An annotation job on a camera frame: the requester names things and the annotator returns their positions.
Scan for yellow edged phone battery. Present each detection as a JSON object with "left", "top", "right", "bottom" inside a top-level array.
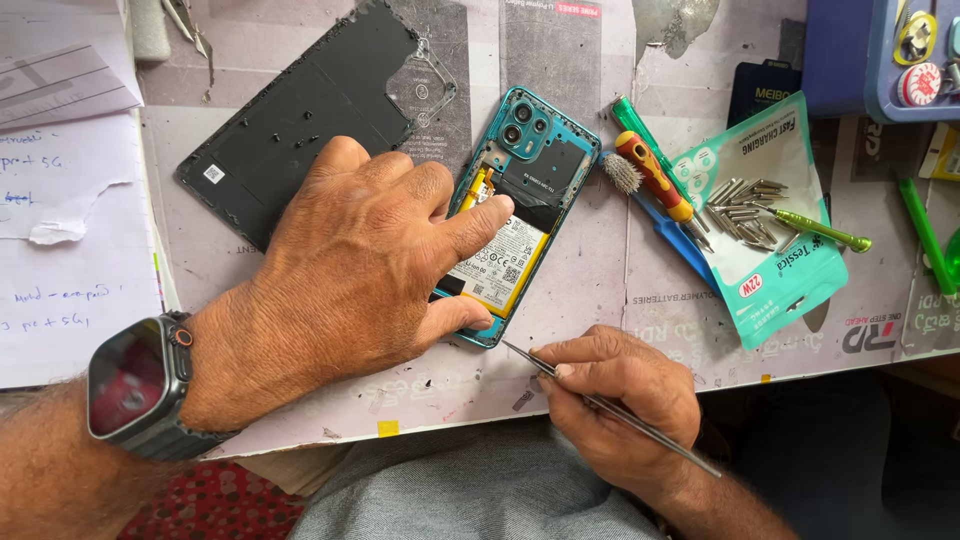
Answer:
[{"left": 435, "top": 168, "right": 554, "bottom": 321}]

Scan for lined white paper sheet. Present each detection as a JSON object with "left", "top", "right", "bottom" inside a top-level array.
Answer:
[{"left": 0, "top": 0, "right": 145, "bottom": 133}]

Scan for person's grey trousers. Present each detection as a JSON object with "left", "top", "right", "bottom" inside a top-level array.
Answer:
[{"left": 288, "top": 417, "right": 670, "bottom": 540}]

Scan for green round plastic piece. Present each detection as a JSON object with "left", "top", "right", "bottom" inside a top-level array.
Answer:
[{"left": 943, "top": 227, "right": 960, "bottom": 288}]

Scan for blue plastic parts tray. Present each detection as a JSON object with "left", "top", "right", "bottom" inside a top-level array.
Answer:
[{"left": 800, "top": 0, "right": 960, "bottom": 126}]

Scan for person's right hand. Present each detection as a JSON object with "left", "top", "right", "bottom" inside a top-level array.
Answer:
[{"left": 528, "top": 324, "right": 703, "bottom": 511}]

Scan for pile of metal driver bits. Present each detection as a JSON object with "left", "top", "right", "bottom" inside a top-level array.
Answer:
[{"left": 705, "top": 177, "right": 804, "bottom": 256}]

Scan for black phone back cover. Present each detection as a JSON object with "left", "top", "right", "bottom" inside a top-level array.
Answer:
[{"left": 175, "top": 0, "right": 459, "bottom": 253}]

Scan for dark blue packet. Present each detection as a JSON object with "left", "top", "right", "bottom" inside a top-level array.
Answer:
[{"left": 725, "top": 59, "right": 804, "bottom": 130}]

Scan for teal smartphone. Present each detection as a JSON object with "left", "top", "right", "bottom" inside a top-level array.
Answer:
[{"left": 431, "top": 85, "right": 603, "bottom": 351}]

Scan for yellow packet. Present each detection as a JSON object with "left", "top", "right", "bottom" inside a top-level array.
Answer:
[{"left": 918, "top": 120, "right": 960, "bottom": 183}]

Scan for thin metal tweezers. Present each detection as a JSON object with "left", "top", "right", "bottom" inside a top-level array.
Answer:
[{"left": 500, "top": 339, "right": 723, "bottom": 480}]

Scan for handwritten white paper sheet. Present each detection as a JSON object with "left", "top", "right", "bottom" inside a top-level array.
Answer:
[{"left": 0, "top": 111, "right": 165, "bottom": 391}]

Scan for black smartwatch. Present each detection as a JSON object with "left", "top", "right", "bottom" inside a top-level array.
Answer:
[{"left": 86, "top": 310, "right": 243, "bottom": 462}]

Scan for red patterned cushion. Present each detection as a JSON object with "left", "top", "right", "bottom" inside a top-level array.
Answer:
[{"left": 118, "top": 459, "right": 306, "bottom": 540}]

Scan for person's left hand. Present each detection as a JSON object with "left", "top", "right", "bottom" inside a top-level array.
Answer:
[{"left": 178, "top": 135, "right": 519, "bottom": 435}]

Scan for blue cleaning brush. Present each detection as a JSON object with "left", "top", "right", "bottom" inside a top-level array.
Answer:
[{"left": 599, "top": 150, "right": 723, "bottom": 295}]

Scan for clear green screwdriver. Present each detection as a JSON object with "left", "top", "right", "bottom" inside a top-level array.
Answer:
[{"left": 609, "top": 94, "right": 711, "bottom": 235}]

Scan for green plastic pry tool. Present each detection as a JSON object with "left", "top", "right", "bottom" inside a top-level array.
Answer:
[{"left": 897, "top": 177, "right": 960, "bottom": 298}]

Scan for green metal precision driver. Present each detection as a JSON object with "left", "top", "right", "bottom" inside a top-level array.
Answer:
[{"left": 748, "top": 200, "right": 874, "bottom": 255}]

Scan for teal charger packet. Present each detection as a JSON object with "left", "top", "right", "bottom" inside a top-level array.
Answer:
[{"left": 669, "top": 90, "right": 851, "bottom": 352}]

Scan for red yellow screwdriver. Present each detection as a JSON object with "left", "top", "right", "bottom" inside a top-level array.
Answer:
[{"left": 614, "top": 130, "right": 715, "bottom": 254}]

